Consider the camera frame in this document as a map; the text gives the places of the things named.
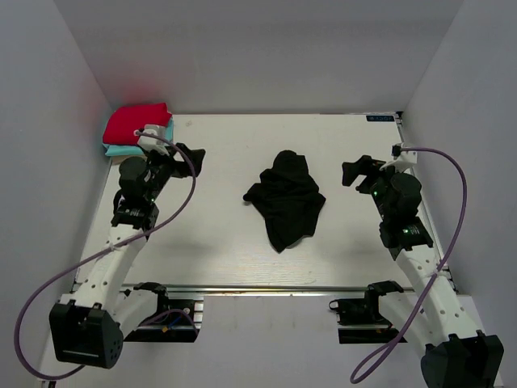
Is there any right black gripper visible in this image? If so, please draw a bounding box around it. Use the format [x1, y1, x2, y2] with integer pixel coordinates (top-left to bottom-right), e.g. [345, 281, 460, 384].
[343, 154, 406, 221]

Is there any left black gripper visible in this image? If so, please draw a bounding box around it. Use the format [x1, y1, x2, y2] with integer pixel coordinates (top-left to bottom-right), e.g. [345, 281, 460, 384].
[145, 144, 207, 202]

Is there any black t-shirt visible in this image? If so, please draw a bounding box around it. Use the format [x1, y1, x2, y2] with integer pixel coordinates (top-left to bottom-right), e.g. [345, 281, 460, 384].
[242, 150, 326, 253]

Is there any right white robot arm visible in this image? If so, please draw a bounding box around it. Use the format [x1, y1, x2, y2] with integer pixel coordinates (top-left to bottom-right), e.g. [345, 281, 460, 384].
[334, 152, 504, 387]

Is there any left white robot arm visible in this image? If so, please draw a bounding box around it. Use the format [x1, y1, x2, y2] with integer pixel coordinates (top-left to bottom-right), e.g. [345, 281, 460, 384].
[49, 143, 206, 369]

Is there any blue table label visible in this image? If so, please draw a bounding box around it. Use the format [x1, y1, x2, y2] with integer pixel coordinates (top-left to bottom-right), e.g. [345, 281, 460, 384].
[366, 115, 395, 122]

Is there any red folded t-shirt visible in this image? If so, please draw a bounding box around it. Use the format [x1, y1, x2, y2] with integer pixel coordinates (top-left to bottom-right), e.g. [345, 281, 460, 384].
[103, 103, 172, 146]

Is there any teal folded t-shirt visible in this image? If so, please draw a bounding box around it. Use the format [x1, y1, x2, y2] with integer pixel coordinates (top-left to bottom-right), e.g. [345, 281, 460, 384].
[103, 119, 174, 158]

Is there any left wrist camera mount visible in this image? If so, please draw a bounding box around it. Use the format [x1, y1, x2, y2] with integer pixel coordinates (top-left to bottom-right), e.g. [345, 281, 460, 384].
[134, 124, 171, 156]

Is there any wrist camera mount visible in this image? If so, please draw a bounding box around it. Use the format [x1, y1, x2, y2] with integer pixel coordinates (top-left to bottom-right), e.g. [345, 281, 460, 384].
[134, 124, 171, 156]
[380, 143, 418, 173]

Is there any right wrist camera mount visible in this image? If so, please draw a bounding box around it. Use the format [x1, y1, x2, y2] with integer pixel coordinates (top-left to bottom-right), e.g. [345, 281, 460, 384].
[380, 143, 418, 173]

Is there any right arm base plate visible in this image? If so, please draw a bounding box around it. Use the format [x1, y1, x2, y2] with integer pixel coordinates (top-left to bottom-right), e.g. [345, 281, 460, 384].
[328, 280, 404, 344]

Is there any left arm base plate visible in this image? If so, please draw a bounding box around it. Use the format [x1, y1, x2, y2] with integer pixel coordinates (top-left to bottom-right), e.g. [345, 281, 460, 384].
[119, 282, 204, 344]

